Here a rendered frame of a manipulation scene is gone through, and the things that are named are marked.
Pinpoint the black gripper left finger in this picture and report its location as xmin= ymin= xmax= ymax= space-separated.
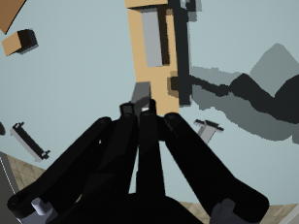
xmin=7 ymin=82 xmax=143 ymax=224

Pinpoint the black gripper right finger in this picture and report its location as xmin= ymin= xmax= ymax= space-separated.
xmin=134 ymin=81 xmax=270 ymax=224

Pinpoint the tan rectangular block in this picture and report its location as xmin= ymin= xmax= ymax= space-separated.
xmin=2 ymin=29 xmax=31 ymax=56

